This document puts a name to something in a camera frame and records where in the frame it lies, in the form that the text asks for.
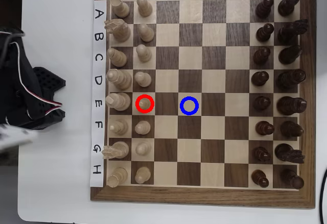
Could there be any light wooden pawn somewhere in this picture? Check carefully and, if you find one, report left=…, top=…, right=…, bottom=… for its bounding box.
left=134, top=166, right=151, bottom=184
left=136, top=0, right=153, bottom=17
left=135, top=142, right=151, bottom=156
left=133, top=71, right=153, bottom=87
left=134, top=120, right=151, bottom=135
left=137, top=97, right=152, bottom=112
left=135, top=44, right=152, bottom=63
left=138, top=23, right=155, bottom=42

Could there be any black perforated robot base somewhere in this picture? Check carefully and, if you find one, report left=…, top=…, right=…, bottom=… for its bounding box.
left=25, top=66, right=66, bottom=131

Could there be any light wooden king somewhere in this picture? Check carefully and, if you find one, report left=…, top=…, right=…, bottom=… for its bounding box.
left=105, top=92, right=131, bottom=112

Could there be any light wooden queen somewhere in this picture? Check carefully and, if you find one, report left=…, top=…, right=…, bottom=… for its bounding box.
left=105, top=68, right=133, bottom=91

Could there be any light wooden bishop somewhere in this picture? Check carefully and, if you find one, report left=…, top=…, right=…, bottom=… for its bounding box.
left=108, top=119, right=128, bottom=136
left=106, top=47, right=128, bottom=66

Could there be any light wooden knight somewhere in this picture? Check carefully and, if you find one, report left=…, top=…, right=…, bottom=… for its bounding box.
left=101, top=141, right=130, bottom=160
left=104, top=18, right=131, bottom=43

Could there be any light wooden rook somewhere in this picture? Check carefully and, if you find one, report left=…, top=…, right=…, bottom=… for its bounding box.
left=109, top=0, right=130, bottom=18
left=106, top=167, right=128, bottom=188

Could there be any white paper letter strip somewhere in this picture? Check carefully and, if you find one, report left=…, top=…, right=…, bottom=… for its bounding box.
left=89, top=0, right=107, bottom=188

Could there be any dark wooden pawn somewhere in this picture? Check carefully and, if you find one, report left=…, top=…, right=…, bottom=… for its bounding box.
left=250, top=70, right=270, bottom=87
left=255, top=23, right=275, bottom=43
left=251, top=169, right=270, bottom=188
left=254, top=0, right=274, bottom=19
left=255, top=120, right=275, bottom=137
left=252, top=95, right=271, bottom=111
left=252, top=46, right=271, bottom=65
left=252, top=146, right=272, bottom=162

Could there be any wooden chessboard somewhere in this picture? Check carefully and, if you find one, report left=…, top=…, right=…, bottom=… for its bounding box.
left=89, top=0, right=317, bottom=209

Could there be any dark wooden king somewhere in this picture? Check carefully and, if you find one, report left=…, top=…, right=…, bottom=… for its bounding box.
left=276, top=95, right=308, bottom=116

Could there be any dark wooden queen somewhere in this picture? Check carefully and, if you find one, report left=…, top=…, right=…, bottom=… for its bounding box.
left=275, top=68, right=307, bottom=91

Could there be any dark wooden bishop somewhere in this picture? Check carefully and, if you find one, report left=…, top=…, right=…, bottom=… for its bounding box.
left=280, top=120, right=305, bottom=138
left=277, top=44, right=303, bottom=65

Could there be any dark wooden knight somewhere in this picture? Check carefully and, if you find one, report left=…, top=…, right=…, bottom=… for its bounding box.
left=277, top=19, right=309, bottom=44
left=274, top=143, right=306, bottom=164

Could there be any dark wooden rook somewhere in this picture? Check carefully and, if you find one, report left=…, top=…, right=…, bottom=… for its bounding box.
left=277, top=0, right=300, bottom=17
left=279, top=169, right=305, bottom=190

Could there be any red white black servo wire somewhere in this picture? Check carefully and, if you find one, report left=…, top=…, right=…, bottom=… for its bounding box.
left=0, top=31, right=63, bottom=114

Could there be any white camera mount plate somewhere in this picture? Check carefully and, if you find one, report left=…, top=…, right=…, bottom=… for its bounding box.
left=0, top=123, right=36, bottom=154

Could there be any thick black cable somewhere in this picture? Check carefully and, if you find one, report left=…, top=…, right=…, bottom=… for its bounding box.
left=318, top=167, right=327, bottom=224

